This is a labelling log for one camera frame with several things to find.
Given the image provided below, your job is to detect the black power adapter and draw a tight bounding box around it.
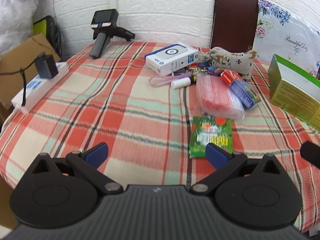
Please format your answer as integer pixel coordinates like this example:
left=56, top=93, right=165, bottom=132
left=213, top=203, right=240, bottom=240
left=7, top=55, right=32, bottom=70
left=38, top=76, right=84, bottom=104
left=34, top=52, right=59, bottom=79

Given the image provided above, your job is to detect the white power strip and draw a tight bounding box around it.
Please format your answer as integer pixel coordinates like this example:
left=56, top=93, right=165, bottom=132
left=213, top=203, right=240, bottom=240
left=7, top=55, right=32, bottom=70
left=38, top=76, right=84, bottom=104
left=11, top=62, right=69, bottom=112

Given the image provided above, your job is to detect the patterned cloth pouch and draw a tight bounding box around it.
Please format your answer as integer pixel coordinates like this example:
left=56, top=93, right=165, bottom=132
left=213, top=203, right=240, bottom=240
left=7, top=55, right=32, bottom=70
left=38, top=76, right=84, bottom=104
left=197, top=46, right=258, bottom=80

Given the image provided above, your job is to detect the green and black bag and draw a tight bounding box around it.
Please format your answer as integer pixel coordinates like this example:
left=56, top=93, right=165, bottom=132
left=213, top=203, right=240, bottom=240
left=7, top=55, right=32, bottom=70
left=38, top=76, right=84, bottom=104
left=33, top=15, right=62, bottom=55

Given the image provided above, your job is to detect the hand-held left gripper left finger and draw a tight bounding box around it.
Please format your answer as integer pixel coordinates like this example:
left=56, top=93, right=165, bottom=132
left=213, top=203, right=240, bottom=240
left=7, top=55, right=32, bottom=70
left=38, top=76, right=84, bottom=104
left=31, top=142, right=123, bottom=193

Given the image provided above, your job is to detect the black handheld device grey handle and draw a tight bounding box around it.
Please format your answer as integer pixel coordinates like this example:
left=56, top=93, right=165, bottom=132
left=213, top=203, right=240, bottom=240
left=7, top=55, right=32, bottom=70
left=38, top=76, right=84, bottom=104
left=89, top=9, right=136, bottom=59

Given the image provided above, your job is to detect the white and blue box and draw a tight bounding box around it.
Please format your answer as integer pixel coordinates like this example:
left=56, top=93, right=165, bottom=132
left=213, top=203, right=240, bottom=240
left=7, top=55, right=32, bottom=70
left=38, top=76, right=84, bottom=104
left=144, top=42, right=199, bottom=77

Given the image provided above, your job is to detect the black power cable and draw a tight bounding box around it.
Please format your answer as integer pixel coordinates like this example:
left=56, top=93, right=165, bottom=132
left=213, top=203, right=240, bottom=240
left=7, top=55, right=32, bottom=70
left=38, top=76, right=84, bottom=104
left=0, top=66, right=38, bottom=107

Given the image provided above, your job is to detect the green snack packet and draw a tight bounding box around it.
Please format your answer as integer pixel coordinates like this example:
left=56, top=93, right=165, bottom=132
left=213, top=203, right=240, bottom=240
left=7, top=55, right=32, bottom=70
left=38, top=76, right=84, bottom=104
left=189, top=116, right=233, bottom=159

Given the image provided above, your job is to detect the green cardboard box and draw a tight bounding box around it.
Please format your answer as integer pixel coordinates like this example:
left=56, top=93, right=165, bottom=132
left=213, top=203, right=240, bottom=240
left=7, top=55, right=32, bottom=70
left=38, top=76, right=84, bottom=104
left=269, top=53, right=320, bottom=132

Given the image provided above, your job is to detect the pink mask packet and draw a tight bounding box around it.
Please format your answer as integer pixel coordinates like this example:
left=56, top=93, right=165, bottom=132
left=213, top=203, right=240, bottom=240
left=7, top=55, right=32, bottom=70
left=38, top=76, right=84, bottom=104
left=196, top=76, right=246, bottom=120

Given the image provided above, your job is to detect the blue packet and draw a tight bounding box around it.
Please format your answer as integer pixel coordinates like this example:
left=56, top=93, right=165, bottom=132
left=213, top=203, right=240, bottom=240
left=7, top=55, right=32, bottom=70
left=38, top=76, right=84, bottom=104
left=229, top=79, right=262, bottom=110

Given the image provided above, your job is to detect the pink lanyard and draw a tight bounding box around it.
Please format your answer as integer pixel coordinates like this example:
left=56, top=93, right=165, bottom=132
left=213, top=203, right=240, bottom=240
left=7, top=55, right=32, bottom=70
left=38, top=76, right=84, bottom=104
left=148, top=74, right=187, bottom=88

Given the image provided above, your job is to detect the small white tube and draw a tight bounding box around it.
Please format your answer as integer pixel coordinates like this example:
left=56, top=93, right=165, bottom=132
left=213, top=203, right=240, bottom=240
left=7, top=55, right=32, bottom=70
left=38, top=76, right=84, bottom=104
left=171, top=77, right=192, bottom=90

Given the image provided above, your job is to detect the brown cardboard box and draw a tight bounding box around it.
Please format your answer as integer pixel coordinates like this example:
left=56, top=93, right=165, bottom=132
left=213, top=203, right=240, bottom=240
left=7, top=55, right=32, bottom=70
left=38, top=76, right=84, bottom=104
left=0, top=32, right=62, bottom=110

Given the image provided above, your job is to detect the brown chair backrest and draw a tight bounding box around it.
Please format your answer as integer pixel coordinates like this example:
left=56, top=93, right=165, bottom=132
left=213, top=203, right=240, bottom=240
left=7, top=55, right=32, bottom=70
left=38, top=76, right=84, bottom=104
left=209, top=0, right=259, bottom=53

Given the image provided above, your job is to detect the small red box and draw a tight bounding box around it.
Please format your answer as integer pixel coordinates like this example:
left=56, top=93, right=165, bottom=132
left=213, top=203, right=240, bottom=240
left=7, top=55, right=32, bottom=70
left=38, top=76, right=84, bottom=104
left=220, top=70, right=242, bottom=85

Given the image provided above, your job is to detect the bunch of colourful keychains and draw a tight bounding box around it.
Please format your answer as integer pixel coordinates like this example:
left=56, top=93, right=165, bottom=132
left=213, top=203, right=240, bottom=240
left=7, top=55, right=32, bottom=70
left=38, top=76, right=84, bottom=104
left=172, top=64, right=221, bottom=81

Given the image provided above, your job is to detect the red plaid tablecloth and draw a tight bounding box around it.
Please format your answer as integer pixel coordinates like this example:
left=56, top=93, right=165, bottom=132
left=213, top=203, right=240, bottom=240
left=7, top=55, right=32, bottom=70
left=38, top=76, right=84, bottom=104
left=0, top=40, right=320, bottom=233

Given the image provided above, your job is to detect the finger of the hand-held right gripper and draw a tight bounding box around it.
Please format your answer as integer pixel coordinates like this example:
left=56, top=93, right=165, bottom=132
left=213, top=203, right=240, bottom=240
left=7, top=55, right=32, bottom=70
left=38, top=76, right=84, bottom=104
left=300, top=141, right=320, bottom=169

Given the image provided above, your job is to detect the clear plastic bag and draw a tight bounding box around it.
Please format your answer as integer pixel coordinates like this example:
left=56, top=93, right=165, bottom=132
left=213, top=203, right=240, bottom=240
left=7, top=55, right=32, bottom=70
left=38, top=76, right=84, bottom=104
left=0, top=0, right=40, bottom=55

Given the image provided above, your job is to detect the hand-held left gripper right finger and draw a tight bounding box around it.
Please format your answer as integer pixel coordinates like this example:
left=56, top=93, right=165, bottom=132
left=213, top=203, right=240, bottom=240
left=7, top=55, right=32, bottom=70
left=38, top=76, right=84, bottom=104
left=191, top=142, right=284, bottom=195

